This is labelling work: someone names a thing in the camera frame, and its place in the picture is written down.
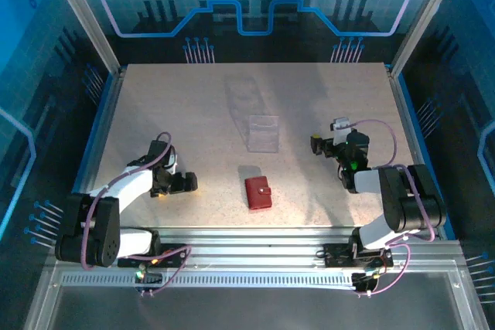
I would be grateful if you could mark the red leather card holder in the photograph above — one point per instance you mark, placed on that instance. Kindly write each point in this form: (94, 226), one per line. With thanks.
(257, 196)

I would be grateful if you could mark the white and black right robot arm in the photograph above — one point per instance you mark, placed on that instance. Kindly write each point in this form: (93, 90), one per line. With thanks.
(410, 198)

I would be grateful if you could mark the clear acrylic card stand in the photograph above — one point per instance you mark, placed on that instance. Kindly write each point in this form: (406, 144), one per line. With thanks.
(263, 140)

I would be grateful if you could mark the aluminium extrusion mounting rails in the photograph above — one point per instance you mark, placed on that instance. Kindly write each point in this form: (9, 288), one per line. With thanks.
(251, 249)

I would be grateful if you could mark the small black connector box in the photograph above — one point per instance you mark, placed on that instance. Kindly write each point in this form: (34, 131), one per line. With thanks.
(152, 277)
(363, 283)

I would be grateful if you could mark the grey metal panel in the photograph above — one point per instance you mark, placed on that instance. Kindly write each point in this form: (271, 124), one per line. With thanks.
(251, 310)

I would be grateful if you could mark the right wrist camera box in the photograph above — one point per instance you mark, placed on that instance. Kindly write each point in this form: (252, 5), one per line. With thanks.
(342, 129)

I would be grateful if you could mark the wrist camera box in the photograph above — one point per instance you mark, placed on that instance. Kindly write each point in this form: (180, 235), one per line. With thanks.
(158, 149)
(342, 129)

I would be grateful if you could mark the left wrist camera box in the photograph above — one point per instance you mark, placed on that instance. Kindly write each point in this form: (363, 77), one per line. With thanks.
(158, 149)

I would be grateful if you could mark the aluminium table side rail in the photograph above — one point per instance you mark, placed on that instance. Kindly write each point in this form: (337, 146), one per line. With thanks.
(405, 113)
(108, 113)

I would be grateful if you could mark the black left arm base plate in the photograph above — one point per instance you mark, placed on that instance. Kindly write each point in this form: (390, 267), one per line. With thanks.
(174, 256)

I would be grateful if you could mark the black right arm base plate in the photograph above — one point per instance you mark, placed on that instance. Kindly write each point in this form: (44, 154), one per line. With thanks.
(336, 254)

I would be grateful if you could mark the aluminium frame post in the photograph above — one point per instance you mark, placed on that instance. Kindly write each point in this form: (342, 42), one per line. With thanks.
(84, 17)
(426, 17)

